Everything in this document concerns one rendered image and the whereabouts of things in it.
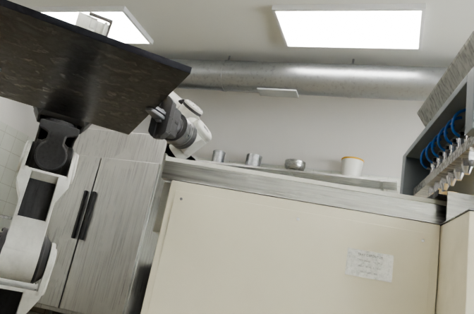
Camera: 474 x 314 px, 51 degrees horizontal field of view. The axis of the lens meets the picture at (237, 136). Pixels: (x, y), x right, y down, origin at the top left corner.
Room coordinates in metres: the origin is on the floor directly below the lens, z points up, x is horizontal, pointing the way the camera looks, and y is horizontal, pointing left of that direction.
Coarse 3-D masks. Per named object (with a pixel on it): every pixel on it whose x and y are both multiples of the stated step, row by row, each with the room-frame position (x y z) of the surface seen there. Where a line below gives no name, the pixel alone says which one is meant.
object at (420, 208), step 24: (168, 168) 1.31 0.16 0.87; (192, 168) 1.30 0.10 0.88; (216, 168) 1.29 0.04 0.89; (240, 168) 1.28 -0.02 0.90; (264, 192) 1.27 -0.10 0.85; (288, 192) 1.26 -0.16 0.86; (312, 192) 1.25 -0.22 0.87; (336, 192) 1.24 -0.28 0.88; (360, 192) 1.23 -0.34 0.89; (384, 192) 1.22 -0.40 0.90; (408, 216) 1.21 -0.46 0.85; (432, 216) 1.20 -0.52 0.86
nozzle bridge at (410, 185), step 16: (464, 80) 1.07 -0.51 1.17; (464, 96) 1.13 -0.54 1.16; (448, 112) 1.24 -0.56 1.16; (464, 112) 1.22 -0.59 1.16; (432, 128) 1.37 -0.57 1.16; (448, 128) 1.35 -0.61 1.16; (464, 128) 1.31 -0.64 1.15; (416, 144) 1.52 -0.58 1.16; (448, 144) 1.45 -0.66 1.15; (464, 144) 1.15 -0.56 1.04; (416, 160) 1.66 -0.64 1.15; (448, 160) 1.28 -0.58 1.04; (416, 176) 1.66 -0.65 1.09; (432, 176) 1.42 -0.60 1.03; (464, 176) 1.34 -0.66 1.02; (400, 192) 1.70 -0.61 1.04; (416, 192) 1.61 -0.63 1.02; (464, 192) 1.49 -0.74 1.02
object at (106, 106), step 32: (0, 0) 0.82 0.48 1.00; (0, 32) 0.94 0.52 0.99; (32, 32) 0.91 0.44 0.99; (64, 32) 0.88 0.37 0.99; (96, 32) 0.88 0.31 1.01; (0, 64) 1.12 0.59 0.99; (32, 64) 1.08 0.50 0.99; (64, 64) 1.04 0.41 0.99; (96, 64) 1.00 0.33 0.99; (128, 64) 0.97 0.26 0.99; (160, 64) 0.94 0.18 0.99; (0, 96) 1.37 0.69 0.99; (32, 96) 1.31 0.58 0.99; (64, 96) 1.26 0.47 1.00; (96, 96) 1.21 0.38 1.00; (128, 96) 1.16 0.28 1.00; (160, 96) 1.12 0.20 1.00; (128, 128) 1.44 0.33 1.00
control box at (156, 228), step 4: (164, 184) 1.35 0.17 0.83; (168, 184) 1.34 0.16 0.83; (164, 188) 1.35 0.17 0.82; (168, 188) 1.34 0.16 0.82; (164, 192) 1.35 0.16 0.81; (168, 192) 1.34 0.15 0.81; (164, 196) 1.34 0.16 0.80; (160, 200) 1.35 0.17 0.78; (164, 200) 1.34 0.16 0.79; (160, 204) 1.35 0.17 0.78; (164, 204) 1.34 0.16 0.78; (160, 208) 1.35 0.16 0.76; (164, 208) 1.34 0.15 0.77; (160, 212) 1.34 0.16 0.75; (160, 216) 1.34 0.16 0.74; (156, 220) 1.35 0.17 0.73; (160, 220) 1.34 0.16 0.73; (156, 224) 1.35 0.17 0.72; (160, 224) 1.34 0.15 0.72; (156, 228) 1.35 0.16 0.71; (160, 228) 1.34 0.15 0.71; (156, 232) 1.35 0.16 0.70
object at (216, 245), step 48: (192, 192) 1.29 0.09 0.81; (240, 192) 1.27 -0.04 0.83; (192, 240) 1.28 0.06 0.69; (240, 240) 1.26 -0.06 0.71; (288, 240) 1.24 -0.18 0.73; (336, 240) 1.23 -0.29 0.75; (384, 240) 1.21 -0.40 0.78; (432, 240) 1.20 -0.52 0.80; (192, 288) 1.28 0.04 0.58; (240, 288) 1.26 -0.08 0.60; (288, 288) 1.24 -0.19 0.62; (336, 288) 1.23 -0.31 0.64; (384, 288) 1.21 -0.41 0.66; (432, 288) 1.19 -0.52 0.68
